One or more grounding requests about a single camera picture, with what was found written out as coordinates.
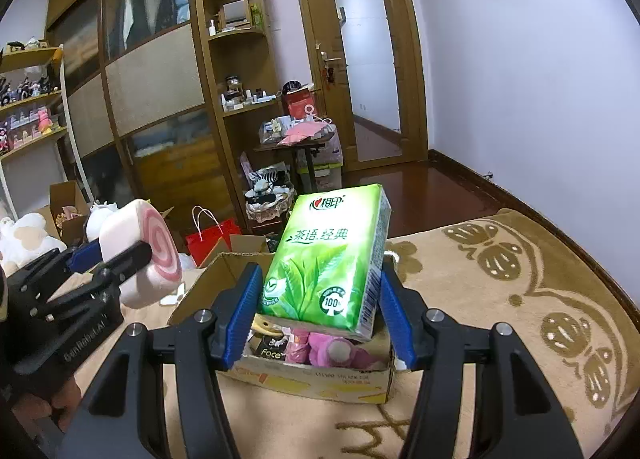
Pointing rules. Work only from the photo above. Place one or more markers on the open cardboard box left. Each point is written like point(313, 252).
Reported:
point(66, 213)

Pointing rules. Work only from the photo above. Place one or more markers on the wooden glass door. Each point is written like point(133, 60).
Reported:
point(365, 57)

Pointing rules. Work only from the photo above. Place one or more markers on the pink cloth on table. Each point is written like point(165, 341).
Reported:
point(305, 131)

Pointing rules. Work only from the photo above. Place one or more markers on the person left hand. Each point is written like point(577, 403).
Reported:
point(29, 409)

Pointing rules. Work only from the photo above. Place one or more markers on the black face mask packet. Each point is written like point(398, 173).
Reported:
point(269, 347)

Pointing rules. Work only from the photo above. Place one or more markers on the pink plush toy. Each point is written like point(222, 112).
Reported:
point(329, 351)

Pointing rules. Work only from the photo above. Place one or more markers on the pink swirl roll plush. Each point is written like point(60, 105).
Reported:
point(119, 228)

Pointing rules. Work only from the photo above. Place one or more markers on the green tissue pack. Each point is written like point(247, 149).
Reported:
point(325, 275)

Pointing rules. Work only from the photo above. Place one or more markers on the red box on table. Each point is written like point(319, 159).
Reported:
point(299, 103)

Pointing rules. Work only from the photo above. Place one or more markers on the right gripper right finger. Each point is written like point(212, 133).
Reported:
point(516, 413)

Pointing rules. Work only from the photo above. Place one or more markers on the small black side table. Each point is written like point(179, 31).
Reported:
point(308, 147)

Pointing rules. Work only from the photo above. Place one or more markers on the clear plastic storage bin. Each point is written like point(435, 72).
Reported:
point(328, 177)

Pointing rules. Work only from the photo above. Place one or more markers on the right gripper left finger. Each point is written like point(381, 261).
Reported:
point(122, 414)

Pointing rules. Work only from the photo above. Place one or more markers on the large white cow plush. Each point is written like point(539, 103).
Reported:
point(24, 241)

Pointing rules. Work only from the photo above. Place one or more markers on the white figurine shelf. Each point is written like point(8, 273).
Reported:
point(38, 141)

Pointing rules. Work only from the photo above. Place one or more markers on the red paper gift bag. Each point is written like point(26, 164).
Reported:
point(203, 240)

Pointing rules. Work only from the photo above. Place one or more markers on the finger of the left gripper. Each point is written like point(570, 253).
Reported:
point(126, 264)
point(85, 257)

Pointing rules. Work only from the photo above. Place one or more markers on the wooden wardrobe cabinet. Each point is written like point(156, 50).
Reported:
point(140, 105)

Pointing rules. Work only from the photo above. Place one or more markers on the wooden corner shelf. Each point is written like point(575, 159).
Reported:
point(233, 42)

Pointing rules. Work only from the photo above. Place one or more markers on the lace-trimmed basket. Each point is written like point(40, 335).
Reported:
point(269, 205)

